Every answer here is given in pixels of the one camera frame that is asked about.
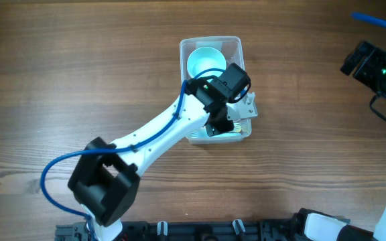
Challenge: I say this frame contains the green plastic bowl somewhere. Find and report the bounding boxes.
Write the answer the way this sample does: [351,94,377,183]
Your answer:
[186,47,227,78]

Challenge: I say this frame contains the pink plastic spoon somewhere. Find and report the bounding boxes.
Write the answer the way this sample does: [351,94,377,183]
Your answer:
[233,122,245,133]

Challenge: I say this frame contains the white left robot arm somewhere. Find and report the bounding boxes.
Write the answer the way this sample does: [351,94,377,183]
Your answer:
[68,64,251,240]

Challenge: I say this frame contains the clear plastic container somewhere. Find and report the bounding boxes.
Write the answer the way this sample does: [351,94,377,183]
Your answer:
[180,36,252,145]

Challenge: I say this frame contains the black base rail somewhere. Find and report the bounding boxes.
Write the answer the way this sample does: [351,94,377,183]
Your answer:
[54,219,301,241]

